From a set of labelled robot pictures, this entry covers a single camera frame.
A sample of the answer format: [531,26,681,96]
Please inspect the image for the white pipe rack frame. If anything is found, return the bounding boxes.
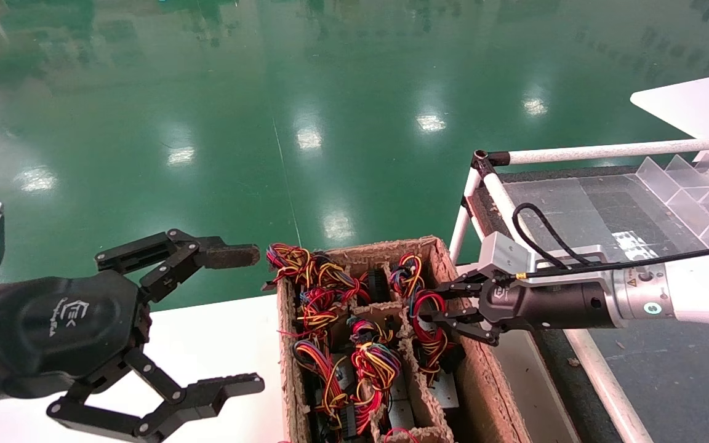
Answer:
[449,134,709,443]

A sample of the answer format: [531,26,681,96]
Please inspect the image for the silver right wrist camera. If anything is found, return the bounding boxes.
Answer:
[476,232,609,285]

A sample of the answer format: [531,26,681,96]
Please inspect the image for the colourful wire bundles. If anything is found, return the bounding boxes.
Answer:
[391,251,467,410]

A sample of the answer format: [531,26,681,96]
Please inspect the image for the black cable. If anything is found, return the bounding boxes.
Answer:
[511,202,709,281]

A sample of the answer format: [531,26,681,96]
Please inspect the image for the power supply with coloured wires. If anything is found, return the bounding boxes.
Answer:
[347,316,415,435]
[293,338,353,441]
[266,242,393,303]
[296,288,358,338]

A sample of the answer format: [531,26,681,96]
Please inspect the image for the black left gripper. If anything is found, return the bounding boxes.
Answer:
[0,229,266,443]

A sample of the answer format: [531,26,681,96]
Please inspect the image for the white table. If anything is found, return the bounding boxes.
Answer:
[630,70,709,141]

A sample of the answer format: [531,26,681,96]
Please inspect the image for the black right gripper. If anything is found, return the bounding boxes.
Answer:
[418,277,619,346]

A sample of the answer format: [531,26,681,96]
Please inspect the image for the brown cardboard divider box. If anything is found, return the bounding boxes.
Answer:
[276,236,531,443]

